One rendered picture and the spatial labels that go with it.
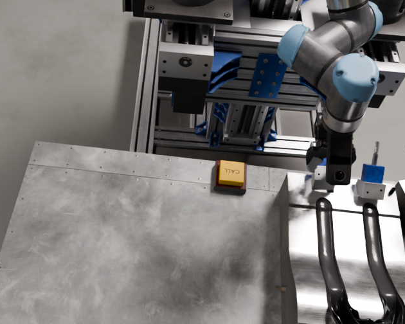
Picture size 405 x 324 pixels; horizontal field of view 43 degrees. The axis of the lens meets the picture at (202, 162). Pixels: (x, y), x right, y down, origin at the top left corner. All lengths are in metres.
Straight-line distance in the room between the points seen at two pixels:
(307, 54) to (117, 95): 1.66
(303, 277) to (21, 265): 0.60
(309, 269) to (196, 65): 0.57
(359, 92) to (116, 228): 0.63
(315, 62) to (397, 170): 1.64
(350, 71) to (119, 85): 1.78
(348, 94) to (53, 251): 0.71
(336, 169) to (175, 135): 1.13
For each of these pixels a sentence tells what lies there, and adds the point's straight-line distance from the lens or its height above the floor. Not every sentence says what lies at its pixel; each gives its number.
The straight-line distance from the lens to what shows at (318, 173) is 1.18.
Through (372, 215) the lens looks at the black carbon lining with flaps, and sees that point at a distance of 1.24.
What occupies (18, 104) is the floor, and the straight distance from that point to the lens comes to 2.53.
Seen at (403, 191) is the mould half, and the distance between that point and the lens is 1.35.
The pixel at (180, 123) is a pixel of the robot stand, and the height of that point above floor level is 0.21.
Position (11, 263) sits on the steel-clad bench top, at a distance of 1.21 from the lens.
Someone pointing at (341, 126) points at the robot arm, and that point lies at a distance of 0.99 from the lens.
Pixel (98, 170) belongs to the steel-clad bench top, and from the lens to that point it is 1.29.
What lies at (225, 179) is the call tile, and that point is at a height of 0.84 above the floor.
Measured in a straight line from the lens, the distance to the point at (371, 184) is 1.22.
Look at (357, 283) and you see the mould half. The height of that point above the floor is 0.91.
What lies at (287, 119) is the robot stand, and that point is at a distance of 2.24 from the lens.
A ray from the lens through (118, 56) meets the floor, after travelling 2.69.
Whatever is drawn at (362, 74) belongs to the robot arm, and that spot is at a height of 1.29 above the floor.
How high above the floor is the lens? 1.88
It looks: 55 degrees down
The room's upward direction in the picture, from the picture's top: 10 degrees clockwise
